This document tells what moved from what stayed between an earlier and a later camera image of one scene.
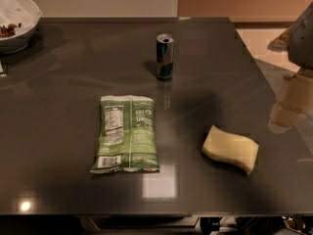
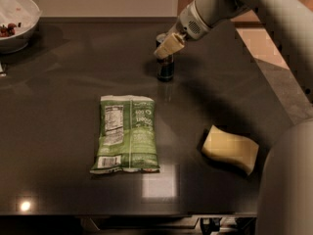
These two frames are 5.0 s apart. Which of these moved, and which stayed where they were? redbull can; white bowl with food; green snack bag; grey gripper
Moved: grey gripper
Stayed: white bowl with food; redbull can; green snack bag
